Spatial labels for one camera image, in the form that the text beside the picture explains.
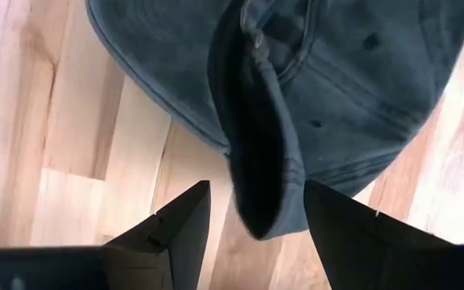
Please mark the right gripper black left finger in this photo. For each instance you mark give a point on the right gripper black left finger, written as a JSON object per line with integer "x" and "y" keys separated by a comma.
{"x": 155, "y": 258}

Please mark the black baseball cap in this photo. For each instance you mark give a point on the black baseball cap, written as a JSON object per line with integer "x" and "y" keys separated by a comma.
{"x": 336, "y": 100}

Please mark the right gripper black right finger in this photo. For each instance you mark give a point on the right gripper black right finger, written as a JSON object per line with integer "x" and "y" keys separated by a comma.
{"x": 369, "y": 253}

